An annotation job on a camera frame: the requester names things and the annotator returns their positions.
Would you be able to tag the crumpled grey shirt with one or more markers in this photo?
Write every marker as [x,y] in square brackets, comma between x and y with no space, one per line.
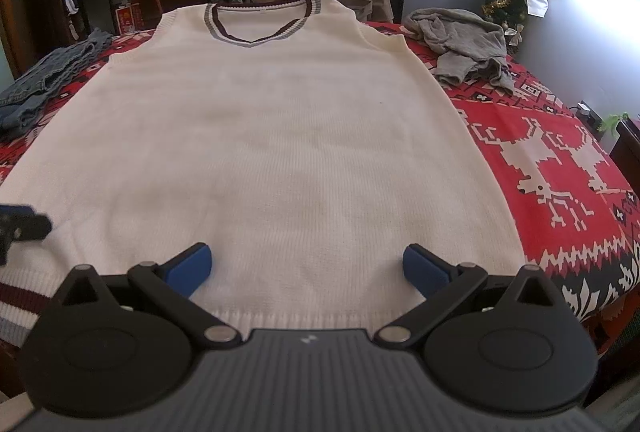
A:
[465,42]

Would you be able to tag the small tinsel tree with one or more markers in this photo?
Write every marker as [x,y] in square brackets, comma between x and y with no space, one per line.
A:
[510,7]

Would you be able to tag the black power adapter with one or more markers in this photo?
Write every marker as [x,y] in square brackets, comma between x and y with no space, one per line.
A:
[589,112]

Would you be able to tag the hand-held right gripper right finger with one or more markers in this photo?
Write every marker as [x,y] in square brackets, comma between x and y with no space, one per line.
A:
[422,269]

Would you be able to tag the red patterned blanket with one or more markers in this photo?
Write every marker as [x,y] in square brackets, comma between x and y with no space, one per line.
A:
[550,152]

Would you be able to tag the blue denim jeans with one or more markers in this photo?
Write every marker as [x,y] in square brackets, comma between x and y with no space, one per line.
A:
[45,72]

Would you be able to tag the cream knit vest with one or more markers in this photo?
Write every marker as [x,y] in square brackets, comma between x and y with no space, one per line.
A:
[275,137]

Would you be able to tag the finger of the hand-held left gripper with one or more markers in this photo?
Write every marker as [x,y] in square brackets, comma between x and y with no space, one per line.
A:
[30,227]

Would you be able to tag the wooden drawer cabinet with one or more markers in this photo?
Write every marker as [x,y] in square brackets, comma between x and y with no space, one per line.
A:
[175,2]

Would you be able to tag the dark wooden stand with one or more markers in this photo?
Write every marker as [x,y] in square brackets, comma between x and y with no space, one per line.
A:
[627,152]

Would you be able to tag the green plant sprig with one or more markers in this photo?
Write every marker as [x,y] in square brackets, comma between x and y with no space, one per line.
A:
[614,122]

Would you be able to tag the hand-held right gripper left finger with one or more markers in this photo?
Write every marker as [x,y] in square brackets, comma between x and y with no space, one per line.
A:
[192,269]

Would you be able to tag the red carton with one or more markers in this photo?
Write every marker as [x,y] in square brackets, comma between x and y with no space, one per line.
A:
[126,18]

